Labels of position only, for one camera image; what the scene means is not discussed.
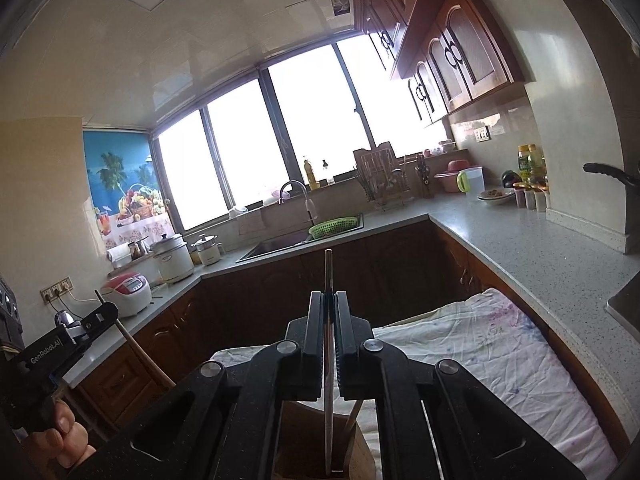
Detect pink basin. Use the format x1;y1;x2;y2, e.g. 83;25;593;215
435;159;471;193

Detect fruit picture poster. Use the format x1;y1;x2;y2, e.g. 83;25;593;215
82;130;175;249

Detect white slow cooker pot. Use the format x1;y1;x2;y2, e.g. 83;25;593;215
151;234;194;284

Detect wooden chopstick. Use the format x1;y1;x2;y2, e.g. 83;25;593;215
343;400;363;458

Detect bowl of food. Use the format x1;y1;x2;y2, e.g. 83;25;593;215
477;188;515;206

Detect long bamboo chopstick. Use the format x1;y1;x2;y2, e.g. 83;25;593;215
115;320;176;389

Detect white red rice cooker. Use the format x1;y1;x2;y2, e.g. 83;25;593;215
100;272;152;318

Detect paper towel roll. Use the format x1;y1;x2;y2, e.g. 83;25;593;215
106;244;132;269

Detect white jug green lid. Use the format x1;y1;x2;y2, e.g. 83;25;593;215
457;166;485;198

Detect wooden wall cabinets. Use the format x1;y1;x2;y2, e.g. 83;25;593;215
354;0;525;120

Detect small white cooker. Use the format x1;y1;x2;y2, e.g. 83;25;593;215
192;234;226;266

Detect wooden utensil holder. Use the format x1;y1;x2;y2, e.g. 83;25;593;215
272;401;376;479

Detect yellow oil bottle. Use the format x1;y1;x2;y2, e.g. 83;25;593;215
518;144;532;184

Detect wooden dish rack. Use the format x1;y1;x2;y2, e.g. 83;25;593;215
352;142;412;210

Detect floral white tablecloth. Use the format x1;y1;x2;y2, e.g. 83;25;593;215
209;286;620;480

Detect black wok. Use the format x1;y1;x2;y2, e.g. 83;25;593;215
582;162;640;191

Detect person's left hand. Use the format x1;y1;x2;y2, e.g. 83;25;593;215
22;400;96;479

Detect steel electric kettle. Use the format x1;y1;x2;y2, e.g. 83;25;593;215
54;310;86;339

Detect wall power socket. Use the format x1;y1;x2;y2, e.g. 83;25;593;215
40;276;74;304

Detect chrome sink faucet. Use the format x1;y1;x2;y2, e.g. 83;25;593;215
278;179;319;226

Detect green dish basket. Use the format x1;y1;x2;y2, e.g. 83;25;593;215
308;216;360;240

